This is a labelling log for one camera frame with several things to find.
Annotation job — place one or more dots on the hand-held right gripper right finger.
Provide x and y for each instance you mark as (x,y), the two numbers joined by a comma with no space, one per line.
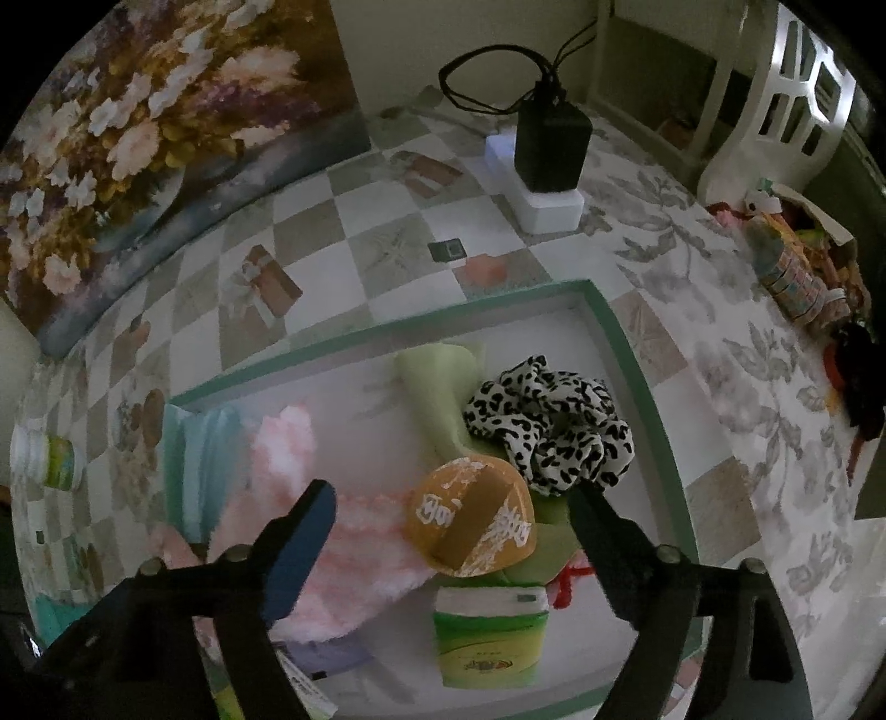
(609,554)

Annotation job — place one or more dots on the blue face mask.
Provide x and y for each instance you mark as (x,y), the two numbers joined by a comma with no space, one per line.
(201,457)

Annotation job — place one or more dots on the leopard print scarf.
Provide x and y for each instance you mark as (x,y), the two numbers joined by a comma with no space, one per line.
(547,422)

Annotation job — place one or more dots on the white box with teal rim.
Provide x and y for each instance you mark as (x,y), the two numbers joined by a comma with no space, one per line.
(346,381)

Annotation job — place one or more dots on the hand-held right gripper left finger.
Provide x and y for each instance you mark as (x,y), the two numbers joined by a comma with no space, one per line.
(304,554)

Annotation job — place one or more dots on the colourful patterned bundle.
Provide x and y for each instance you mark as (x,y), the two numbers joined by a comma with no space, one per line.
(796,270)

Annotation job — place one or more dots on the lavender cloth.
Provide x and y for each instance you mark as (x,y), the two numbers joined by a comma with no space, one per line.
(332,654)

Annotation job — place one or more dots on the pile of dark cloth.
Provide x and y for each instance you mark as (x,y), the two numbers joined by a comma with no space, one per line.
(858,388)

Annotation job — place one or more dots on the floral still life painting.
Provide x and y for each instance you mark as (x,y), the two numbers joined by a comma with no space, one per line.
(138,138)

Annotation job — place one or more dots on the black charger adapter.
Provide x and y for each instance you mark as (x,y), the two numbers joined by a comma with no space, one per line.
(554,145)

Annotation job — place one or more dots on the white chair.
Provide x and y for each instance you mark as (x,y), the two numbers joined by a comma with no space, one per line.
(768,138)

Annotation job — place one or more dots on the pink and white fluffy cloth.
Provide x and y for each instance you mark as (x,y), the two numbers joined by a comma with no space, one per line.
(360,547)

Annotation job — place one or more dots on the light green cloth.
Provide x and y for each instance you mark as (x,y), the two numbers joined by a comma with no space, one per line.
(436,394)

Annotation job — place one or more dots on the white pill bottle green label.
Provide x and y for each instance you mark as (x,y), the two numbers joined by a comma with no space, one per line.
(48,460)

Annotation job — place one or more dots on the white power strip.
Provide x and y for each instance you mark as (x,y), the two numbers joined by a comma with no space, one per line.
(550,211)

